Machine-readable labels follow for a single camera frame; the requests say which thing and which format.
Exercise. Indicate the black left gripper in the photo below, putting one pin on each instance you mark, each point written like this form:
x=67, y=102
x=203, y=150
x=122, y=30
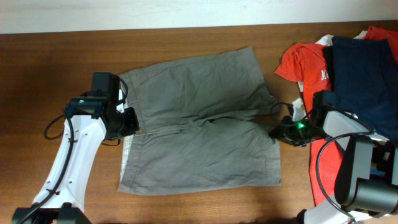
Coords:
x=132, y=121

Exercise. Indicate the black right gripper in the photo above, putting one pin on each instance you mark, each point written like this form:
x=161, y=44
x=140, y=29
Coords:
x=280, y=134

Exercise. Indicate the grey cargo shorts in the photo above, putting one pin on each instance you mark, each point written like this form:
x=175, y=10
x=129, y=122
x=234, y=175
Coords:
x=196, y=126

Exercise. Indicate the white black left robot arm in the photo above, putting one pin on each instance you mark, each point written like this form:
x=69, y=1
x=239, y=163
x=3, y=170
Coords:
x=93, y=119

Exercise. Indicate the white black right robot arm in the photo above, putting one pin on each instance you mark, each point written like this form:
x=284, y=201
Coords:
x=366, y=183

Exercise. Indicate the red t-shirt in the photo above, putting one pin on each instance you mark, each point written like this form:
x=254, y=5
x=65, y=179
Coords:
x=286, y=71

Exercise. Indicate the navy blue garment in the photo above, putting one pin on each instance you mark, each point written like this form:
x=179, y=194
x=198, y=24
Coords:
x=365, y=81

